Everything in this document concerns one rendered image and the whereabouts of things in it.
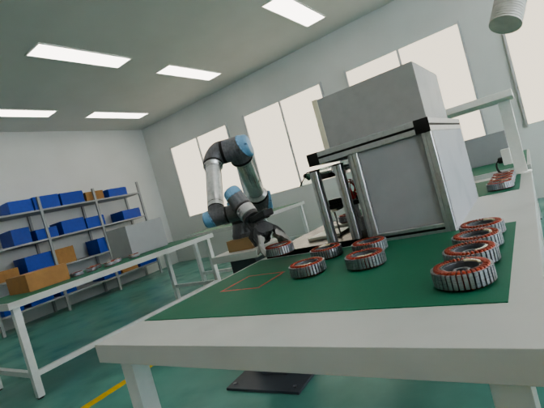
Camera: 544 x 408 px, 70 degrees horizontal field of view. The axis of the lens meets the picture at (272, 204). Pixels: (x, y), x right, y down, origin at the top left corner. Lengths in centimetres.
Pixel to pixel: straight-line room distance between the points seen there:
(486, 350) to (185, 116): 846
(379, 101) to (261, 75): 620
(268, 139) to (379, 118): 606
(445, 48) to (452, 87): 56
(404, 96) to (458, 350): 101
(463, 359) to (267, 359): 33
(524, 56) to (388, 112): 490
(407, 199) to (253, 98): 646
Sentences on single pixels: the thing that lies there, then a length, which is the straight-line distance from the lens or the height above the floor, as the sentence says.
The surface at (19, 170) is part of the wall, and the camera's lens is 825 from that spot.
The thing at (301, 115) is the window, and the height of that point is 221.
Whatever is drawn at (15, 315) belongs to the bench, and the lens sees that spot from 349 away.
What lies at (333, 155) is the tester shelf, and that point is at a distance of 141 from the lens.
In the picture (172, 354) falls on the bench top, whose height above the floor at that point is 73.
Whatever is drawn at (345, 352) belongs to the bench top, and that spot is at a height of 74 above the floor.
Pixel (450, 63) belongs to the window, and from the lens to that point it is 636.
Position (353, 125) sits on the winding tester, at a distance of 150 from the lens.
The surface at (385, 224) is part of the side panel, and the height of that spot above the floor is 80.
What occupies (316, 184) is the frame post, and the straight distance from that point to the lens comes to 147.
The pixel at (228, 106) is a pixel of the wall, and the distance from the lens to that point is 802.
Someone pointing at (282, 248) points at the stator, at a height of 81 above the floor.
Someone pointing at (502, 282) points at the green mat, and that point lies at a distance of 82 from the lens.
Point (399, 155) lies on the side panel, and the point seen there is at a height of 102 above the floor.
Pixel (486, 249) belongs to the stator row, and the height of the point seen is 78.
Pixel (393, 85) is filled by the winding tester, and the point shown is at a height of 126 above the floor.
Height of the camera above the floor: 101
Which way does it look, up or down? 2 degrees down
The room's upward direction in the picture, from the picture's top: 15 degrees counter-clockwise
